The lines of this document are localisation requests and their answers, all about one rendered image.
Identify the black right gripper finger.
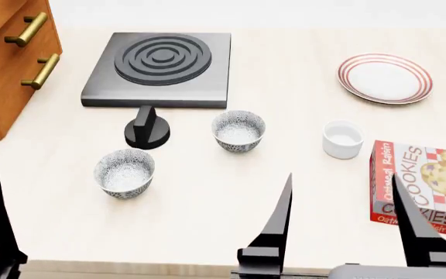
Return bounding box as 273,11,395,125
237,172,294,274
390,173,446,268

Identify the patterned black white bowl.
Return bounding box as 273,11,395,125
211,109,267,153
92,148,156,201

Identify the white ramekin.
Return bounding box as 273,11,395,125
321,119,365,160

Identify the white red-striped plate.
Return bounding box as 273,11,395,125
336,52,434,105

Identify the red oatmeal raisin cookies box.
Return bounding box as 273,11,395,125
369,139,446,239

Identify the black flat stove base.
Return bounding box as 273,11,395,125
80,32,233,110

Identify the black stove knob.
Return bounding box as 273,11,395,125
123,105,172,151

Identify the black ringed stove burner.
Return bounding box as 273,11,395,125
113,33,214,87

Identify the brass cabinet handle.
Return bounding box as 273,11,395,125
20,53,61,91
4,11,50,49

